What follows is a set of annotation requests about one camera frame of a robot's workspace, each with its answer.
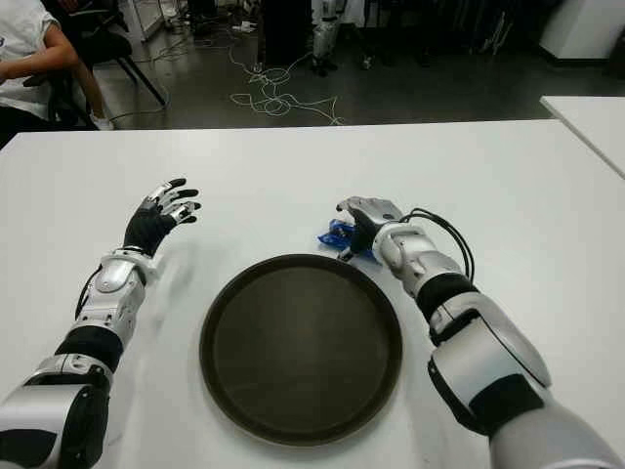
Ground white cabinet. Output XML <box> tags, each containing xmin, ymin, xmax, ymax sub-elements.
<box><xmin>119</xmin><ymin>0</ymin><xmax>170</xmax><ymax>43</ymax></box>

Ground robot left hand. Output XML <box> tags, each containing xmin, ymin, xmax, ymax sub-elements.
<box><xmin>122</xmin><ymin>177</ymin><xmax>203</xmax><ymax>258</ymax></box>

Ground tangled white floor cable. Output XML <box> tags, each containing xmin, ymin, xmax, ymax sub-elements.
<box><xmin>229</xmin><ymin>26</ymin><xmax>346</xmax><ymax>126</ymax></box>

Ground blue Oreo cookie pack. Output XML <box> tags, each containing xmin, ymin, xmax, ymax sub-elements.
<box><xmin>315</xmin><ymin>218</ymin><xmax>380</xmax><ymax>265</ymax></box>

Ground white pedestal block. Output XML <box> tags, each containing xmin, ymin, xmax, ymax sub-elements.
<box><xmin>539</xmin><ymin>0</ymin><xmax>625</xmax><ymax>63</ymax></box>

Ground white side table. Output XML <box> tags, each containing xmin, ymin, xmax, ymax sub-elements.
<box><xmin>539</xmin><ymin>95</ymin><xmax>625</xmax><ymax>180</ymax></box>

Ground black chair with armrest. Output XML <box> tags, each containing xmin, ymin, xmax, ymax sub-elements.
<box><xmin>22</xmin><ymin>71</ymin><xmax>82</xmax><ymax>128</ymax></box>

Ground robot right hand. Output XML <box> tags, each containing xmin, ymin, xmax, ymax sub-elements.
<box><xmin>334</xmin><ymin>195</ymin><xmax>406</xmax><ymax>263</ymax></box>

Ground thin white floor cable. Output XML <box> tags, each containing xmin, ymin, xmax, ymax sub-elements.
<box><xmin>109</xmin><ymin>95</ymin><xmax>171</xmax><ymax>123</ymax></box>

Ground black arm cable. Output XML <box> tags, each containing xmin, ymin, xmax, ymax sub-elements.
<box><xmin>73</xmin><ymin>266</ymin><xmax>104</xmax><ymax>317</ymax></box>
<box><xmin>397</xmin><ymin>207</ymin><xmax>476</xmax><ymax>282</ymax></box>

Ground silver humanoid robot legs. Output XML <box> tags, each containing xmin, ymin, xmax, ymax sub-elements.
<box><xmin>312</xmin><ymin>0</ymin><xmax>341</xmax><ymax>77</ymax></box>

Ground black office chair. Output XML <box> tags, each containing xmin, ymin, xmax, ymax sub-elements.
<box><xmin>62</xmin><ymin>0</ymin><xmax>168</xmax><ymax>123</ymax></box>

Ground round brown tray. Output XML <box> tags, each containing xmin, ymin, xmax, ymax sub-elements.
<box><xmin>198</xmin><ymin>252</ymin><xmax>405</xmax><ymax>447</ymax></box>

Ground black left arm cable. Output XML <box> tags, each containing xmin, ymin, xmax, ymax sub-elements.
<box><xmin>73</xmin><ymin>266</ymin><xmax>104</xmax><ymax>317</ymax></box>

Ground black floor cabinet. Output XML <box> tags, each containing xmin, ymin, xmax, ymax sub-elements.
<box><xmin>262</xmin><ymin>0</ymin><xmax>314</xmax><ymax>67</ymax></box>

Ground seated person in white shirt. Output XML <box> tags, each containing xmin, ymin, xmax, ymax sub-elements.
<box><xmin>0</xmin><ymin>0</ymin><xmax>116</xmax><ymax>150</ymax></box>

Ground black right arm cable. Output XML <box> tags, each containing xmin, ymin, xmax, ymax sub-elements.
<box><xmin>397</xmin><ymin>207</ymin><xmax>476</xmax><ymax>282</ymax></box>

